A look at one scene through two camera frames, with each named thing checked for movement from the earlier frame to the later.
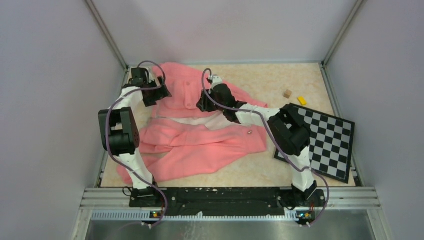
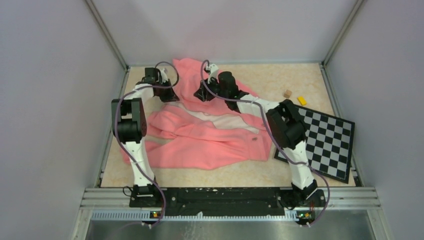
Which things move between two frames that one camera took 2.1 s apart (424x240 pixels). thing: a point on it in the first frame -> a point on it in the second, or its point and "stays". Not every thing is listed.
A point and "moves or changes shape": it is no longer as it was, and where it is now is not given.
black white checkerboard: (331, 138) stays
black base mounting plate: (226, 200) stays
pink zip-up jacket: (180, 139) moves or changes shape
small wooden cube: (287, 94) stays
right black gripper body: (212, 96) -> (214, 88)
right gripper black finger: (205, 104) -> (203, 94)
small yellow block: (302, 100) stays
